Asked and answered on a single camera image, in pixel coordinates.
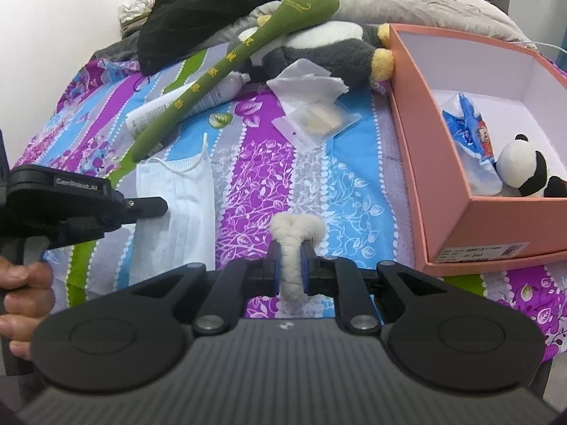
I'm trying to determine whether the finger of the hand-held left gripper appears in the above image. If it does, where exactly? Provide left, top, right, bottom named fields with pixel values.
left=119, top=197, right=169, bottom=226

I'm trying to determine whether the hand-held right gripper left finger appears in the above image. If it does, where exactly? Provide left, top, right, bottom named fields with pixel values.
left=126, top=243, right=281, bottom=334

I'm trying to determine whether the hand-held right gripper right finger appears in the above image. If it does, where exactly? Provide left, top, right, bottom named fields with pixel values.
left=300, top=241, right=448, bottom=335

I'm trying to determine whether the white fluffy rope toy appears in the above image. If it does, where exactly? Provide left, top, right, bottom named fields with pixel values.
left=270, top=213, right=325, bottom=304

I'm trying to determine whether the pink cardboard box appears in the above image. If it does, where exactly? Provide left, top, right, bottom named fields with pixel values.
left=383, top=23, right=567, bottom=278

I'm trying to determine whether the blue snack packet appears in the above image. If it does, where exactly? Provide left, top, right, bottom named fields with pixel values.
left=442, top=93, right=506, bottom=196

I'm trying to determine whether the small panda plush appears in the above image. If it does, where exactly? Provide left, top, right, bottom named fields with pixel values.
left=495, top=134, right=567, bottom=199

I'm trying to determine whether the person's left hand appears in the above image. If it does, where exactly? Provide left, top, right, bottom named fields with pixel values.
left=0, top=260, right=55, bottom=360

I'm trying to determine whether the white face mask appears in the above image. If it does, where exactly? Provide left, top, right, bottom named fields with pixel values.
left=132, top=135, right=219, bottom=285

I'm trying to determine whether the white cream tube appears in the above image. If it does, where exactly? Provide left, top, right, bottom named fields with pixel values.
left=125, top=71, right=251, bottom=139

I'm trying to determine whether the floral striped bedsheet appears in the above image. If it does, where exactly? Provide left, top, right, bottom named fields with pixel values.
left=13, top=31, right=567, bottom=364

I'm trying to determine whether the clear plastic packet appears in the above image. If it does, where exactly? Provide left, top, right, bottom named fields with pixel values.
left=272, top=100, right=362, bottom=150

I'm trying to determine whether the white tissue paper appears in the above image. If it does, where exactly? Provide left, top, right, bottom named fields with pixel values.
left=266, top=58, right=350, bottom=109

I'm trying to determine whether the green plush stick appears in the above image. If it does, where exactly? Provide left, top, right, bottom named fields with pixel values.
left=128, top=0, right=341, bottom=164

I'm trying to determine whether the white crumpled cloth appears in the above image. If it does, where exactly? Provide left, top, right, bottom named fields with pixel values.
left=118, top=0, right=154, bottom=26

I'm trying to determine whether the black cloth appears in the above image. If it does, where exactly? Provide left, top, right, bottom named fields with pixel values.
left=137, top=0, right=334, bottom=76

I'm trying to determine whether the grey plush with yellow feet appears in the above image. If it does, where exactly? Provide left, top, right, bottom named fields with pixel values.
left=230, top=0, right=396, bottom=95

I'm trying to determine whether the grey duvet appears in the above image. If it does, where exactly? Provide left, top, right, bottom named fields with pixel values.
left=310, top=0, right=538, bottom=50

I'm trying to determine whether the white cable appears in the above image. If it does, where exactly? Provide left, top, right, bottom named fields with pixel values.
left=520, top=41, right=567, bottom=72

